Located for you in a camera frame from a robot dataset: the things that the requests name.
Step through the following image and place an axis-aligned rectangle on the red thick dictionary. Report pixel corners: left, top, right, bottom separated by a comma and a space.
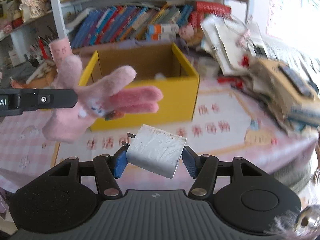
194, 1, 231, 15

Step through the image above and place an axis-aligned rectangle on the orange white box upper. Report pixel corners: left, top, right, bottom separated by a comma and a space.
147, 24, 179, 35

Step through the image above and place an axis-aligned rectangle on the pink checkered tablecloth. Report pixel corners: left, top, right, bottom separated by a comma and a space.
0, 74, 320, 196

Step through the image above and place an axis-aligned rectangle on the orange white box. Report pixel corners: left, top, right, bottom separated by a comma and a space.
145, 33, 176, 41
147, 24, 179, 35

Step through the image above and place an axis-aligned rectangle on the pink rabbit plush glove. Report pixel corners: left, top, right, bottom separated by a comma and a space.
42, 55, 163, 143

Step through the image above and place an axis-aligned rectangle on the wooden chessboard box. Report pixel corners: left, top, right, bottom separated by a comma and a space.
24, 60, 57, 88

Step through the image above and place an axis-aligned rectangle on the white rabbit doll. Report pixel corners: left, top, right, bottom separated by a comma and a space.
20, 0, 48, 23

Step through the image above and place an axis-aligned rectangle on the yellow cardboard box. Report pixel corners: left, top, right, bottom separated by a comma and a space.
79, 43, 200, 131

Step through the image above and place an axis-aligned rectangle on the orange white box lower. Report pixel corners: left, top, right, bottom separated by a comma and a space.
145, 33, 176, 41

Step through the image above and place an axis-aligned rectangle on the large white power adapter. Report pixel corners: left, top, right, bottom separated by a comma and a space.
126, 125, 187, 179

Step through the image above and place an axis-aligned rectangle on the pink cylindrical container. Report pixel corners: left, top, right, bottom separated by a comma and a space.
49, 36, 73, 69

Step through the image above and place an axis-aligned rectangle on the pink pig figurine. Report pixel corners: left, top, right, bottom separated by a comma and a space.
179, 23, 195, 41

